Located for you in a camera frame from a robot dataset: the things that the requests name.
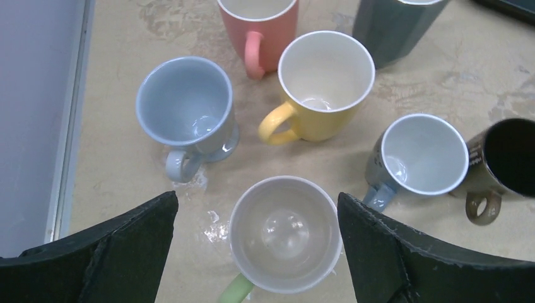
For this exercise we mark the green mug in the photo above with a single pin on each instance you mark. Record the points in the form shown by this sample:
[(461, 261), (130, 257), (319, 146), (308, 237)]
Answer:
[(284, 237)]

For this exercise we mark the small blue-grey mug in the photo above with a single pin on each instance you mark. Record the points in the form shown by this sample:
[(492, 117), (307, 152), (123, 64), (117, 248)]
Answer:
[(418, 156)]

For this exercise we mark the yellow mug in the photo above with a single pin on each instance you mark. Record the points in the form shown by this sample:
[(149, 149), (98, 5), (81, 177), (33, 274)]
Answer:
[(324, 77)]

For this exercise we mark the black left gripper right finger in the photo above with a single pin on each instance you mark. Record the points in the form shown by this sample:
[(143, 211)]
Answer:
[(392, 262)]

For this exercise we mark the grey-blue ceramic mug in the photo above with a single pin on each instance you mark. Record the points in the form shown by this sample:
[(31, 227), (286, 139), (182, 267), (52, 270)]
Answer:
[(390, 29)]

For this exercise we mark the brown ribbed mug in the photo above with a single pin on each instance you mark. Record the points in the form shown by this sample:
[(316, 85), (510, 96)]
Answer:
[(501, 163)]

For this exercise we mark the black plastic tray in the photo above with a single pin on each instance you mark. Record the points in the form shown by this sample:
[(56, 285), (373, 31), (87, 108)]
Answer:
[(522, 10)]

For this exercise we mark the pink mug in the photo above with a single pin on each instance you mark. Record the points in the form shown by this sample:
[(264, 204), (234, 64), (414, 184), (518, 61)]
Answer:
[(260, 31)]

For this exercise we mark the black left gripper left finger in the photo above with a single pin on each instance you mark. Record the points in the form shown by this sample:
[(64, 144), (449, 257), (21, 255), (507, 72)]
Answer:
[(119, 260)]

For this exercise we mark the aluminium frame rail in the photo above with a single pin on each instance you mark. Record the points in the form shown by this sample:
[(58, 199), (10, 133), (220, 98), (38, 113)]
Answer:
[(61, 196)]

